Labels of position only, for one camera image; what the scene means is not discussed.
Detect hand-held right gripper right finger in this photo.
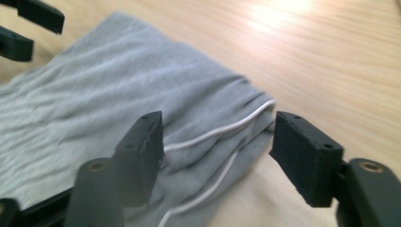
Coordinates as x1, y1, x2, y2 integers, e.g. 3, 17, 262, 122
269, 111, 345, 208

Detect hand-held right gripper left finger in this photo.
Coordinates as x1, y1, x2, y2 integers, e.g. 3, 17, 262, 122
113, 111, 166, 209

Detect grey shorts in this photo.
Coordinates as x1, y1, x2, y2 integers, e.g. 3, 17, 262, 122
0, 11, 277, 227

